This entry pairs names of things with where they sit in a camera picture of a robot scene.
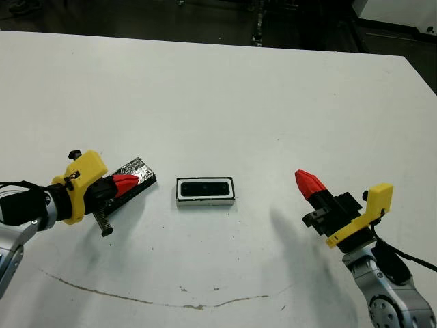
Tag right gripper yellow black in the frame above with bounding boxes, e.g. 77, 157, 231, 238
294, 169, 395, 254

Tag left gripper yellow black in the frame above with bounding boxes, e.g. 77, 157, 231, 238
51, 148, 141, 238

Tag black camera box lid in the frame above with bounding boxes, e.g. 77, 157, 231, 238
104, 156, 159, 210

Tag slim black camera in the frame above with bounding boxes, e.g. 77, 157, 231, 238
180, 180, 231, 199

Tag white camera box base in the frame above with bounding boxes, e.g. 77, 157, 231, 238
175, 176, 237, 208

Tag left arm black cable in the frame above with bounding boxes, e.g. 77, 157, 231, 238
0, 179, 69, 192

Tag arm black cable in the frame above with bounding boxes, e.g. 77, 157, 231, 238
0, 179, 69, 192
371, 208, 437, 271

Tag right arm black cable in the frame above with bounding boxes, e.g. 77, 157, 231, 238
371, 208, 437, 271

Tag black metal post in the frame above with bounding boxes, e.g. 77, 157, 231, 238
251, 0, 266, 47

